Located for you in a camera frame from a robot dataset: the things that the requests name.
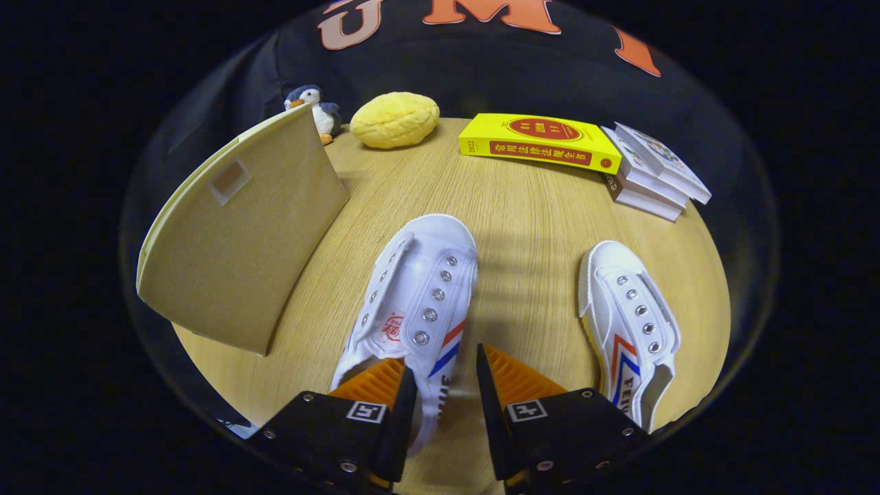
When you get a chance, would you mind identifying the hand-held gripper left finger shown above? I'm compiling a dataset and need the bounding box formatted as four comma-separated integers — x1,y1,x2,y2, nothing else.
247,357,418,492

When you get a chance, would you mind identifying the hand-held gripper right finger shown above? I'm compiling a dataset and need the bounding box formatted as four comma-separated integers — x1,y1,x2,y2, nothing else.
476,344,650,492

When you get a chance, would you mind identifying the white canvas shoe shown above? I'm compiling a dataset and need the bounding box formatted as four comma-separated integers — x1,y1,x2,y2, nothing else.
577,240,681,434
330,214,479,456

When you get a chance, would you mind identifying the beige fabric storage box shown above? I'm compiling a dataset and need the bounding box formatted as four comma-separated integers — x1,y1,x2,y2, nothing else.
136,103,350,356

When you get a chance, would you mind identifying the yellow book red label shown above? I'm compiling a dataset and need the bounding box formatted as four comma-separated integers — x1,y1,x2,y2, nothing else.
459,113,623,175

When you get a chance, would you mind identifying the white illustrated cover book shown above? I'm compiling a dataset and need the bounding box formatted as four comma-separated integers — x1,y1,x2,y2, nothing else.
614,122,712,205

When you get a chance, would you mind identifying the yellow bread-shaped plush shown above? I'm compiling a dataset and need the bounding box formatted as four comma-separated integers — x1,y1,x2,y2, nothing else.
349,91,441,150

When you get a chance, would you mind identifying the penguin plush toy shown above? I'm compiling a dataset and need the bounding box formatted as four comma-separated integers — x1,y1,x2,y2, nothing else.
284,85,342,146

